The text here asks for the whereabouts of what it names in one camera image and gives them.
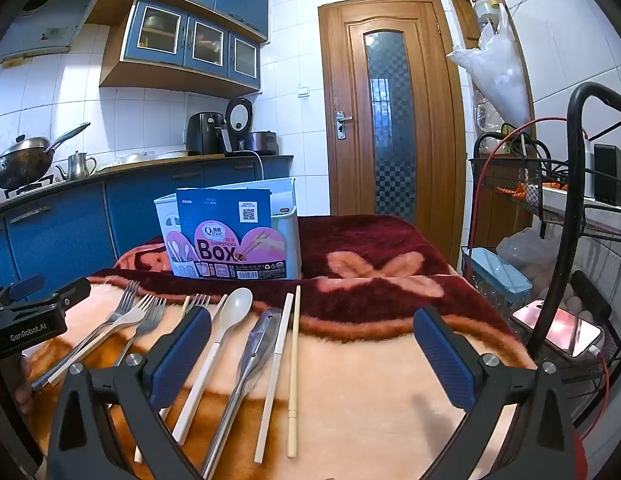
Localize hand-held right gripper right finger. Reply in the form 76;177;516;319
413;305;589;480

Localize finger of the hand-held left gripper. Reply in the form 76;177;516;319
8;273;46;302
39;277;92;322

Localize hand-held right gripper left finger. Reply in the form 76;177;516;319
48;305;214;480

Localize white plastic spoon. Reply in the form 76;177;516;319
171;287;254;446

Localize metal spoon handles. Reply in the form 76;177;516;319
200;309;282;480

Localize white chopstick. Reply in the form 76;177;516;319
253;292;294;464

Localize light blue utensil holder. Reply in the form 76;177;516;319
154;176;302;281

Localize person's left hand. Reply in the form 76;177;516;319
14;354;37;408

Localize blue kitchen base cabinets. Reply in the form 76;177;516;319
0;155;295;301

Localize gas stove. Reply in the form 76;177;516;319
3;175;56;198

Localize blue lidded container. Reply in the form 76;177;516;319
468;247;534;307

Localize metal wok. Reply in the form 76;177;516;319
0;121;91;191

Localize pink smartphone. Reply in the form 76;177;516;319
511;299;604;359

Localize stainless steel kettle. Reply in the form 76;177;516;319
55;151;98;181

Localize clear plastic bag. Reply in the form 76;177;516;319
495;227;547;281

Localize pile of eggs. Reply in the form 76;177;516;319
533;265;597;322

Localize white dishes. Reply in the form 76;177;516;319
98;150;188;171

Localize black air fryer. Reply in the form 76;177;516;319
185;112;231;157

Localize wooden door with glass panel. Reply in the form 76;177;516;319
318;0;466;256

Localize dark rice cooker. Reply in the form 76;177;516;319
225;97;279;157

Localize black power adapter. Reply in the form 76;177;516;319
593;144;621;202

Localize grey range hood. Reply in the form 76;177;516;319
0;0;111;66

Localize white hanging plastic bag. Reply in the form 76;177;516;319
447;5;534;133

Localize red cable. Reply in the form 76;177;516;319
471;117;614;421

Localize white power cable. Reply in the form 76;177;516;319
238;149;264;181

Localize blue glass-door wall cabinet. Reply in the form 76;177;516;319
99;0;268;98

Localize black wire rack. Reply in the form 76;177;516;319
461;82;621;431

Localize wooden wall shelf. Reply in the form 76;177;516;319
449;0;536;126

